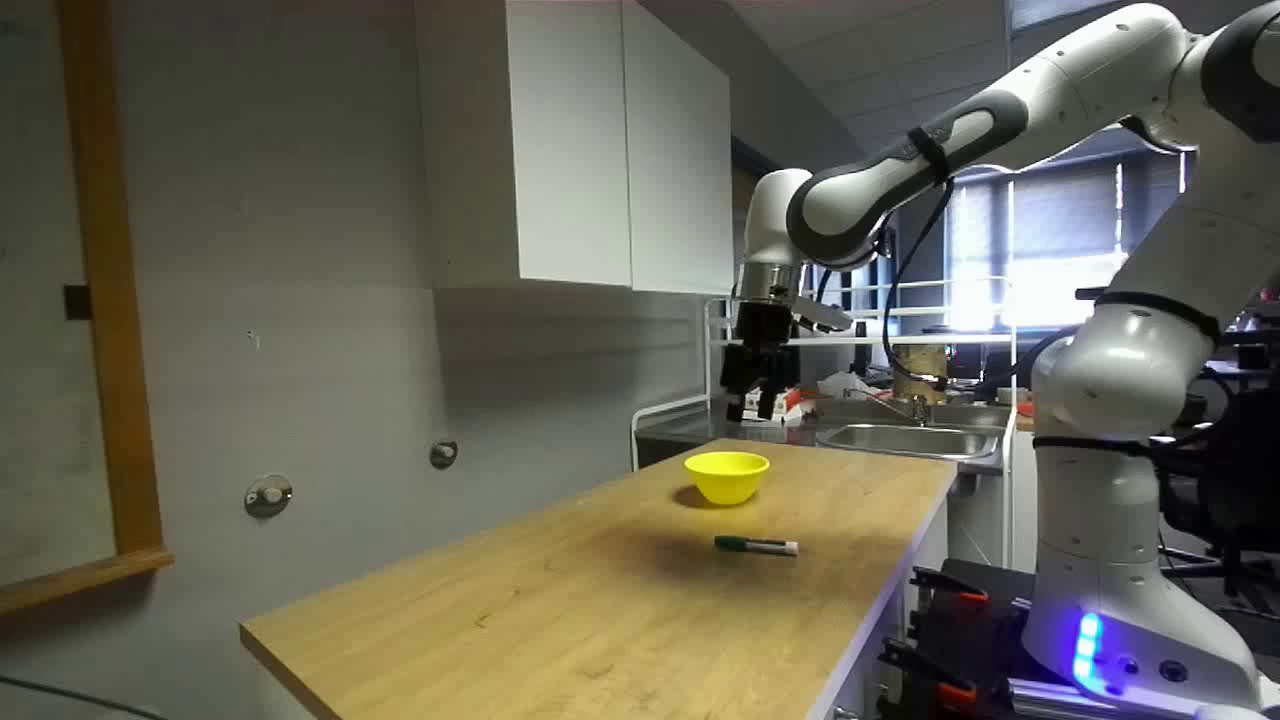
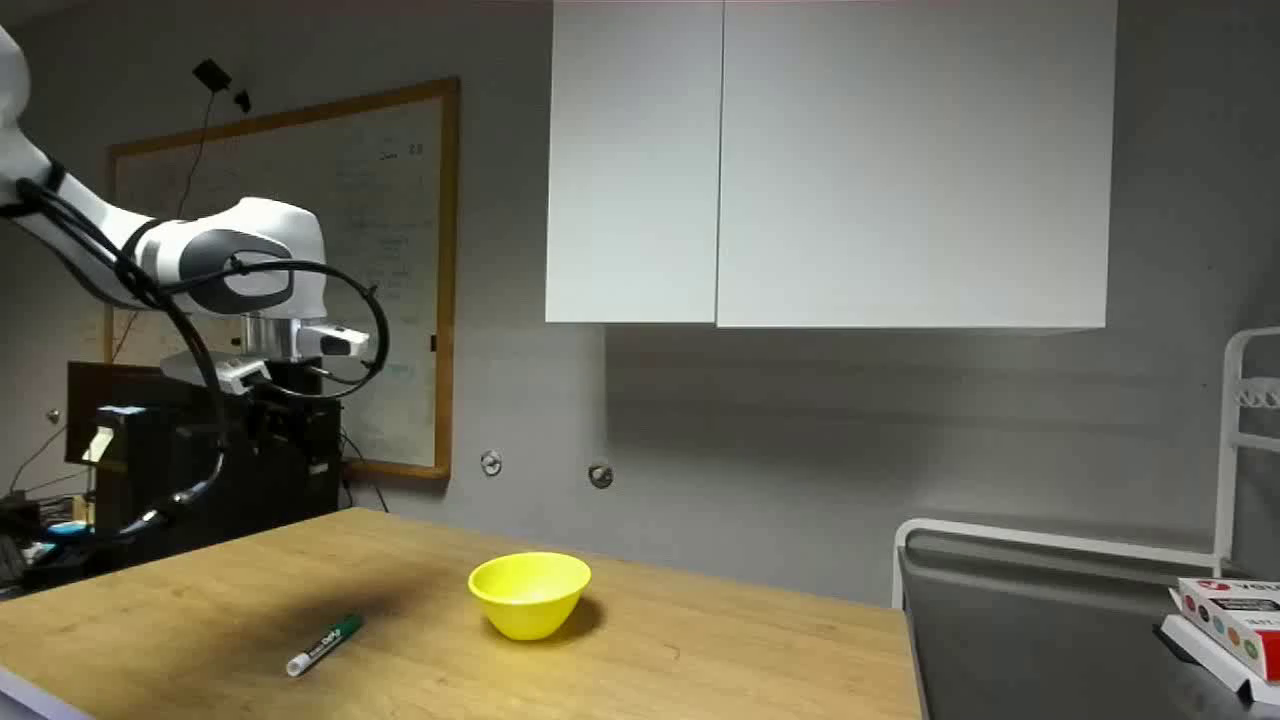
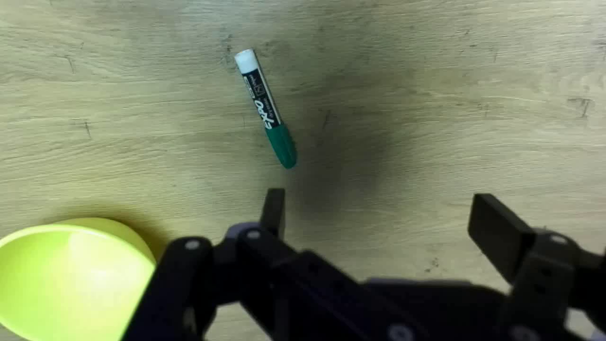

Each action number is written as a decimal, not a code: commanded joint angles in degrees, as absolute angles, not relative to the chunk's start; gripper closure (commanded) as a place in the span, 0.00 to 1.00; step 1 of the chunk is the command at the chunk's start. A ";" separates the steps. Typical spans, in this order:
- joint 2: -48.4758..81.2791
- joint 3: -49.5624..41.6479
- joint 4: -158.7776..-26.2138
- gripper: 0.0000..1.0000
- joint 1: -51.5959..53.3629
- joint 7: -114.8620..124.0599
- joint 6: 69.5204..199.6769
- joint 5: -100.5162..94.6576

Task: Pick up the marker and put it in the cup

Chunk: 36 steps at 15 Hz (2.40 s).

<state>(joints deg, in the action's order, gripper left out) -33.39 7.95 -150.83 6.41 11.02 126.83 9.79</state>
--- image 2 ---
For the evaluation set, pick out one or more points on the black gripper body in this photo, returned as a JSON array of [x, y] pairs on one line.
[[296, 376]]

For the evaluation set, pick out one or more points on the green Expo marker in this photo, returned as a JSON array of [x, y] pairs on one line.
[[323, 646]]

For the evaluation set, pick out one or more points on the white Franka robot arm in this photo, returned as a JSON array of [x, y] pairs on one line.
[[266, 231]]

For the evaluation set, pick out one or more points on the wood-framed whiteboard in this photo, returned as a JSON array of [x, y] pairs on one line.
[[386, 264]]

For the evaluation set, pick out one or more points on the black computer equipment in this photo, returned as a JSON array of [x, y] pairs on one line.
[[146, 467]]

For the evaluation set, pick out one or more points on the blue and black clutter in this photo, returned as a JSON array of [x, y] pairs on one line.
[[34, 543]]

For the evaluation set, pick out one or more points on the yellow plastic bowl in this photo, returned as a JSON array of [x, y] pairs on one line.
[[528, 595]]

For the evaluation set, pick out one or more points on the grey flat object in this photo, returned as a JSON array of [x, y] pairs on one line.
[[27, 697]]

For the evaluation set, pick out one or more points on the grey cart bin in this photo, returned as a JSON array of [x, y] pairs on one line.
[[1042, 641]]

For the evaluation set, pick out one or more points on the flat white box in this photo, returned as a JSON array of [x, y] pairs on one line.
[[1207, 659]]

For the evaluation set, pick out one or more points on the red and white box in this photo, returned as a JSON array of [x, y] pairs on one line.
[[1234, 615]]

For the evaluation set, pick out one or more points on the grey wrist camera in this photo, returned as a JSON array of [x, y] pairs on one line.
[[346, 340]]

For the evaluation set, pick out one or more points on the round metal wall fitting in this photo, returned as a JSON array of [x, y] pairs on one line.
[[488, 461], [602, 473]]

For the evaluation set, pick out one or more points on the black camera on whiteboard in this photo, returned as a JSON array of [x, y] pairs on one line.
[[214, 75]]

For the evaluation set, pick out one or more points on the white wall cabinet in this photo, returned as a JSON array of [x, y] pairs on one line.
[[827, 163]]

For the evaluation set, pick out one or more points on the white metal rack frame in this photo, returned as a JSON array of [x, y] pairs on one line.
[[1226, 442]]

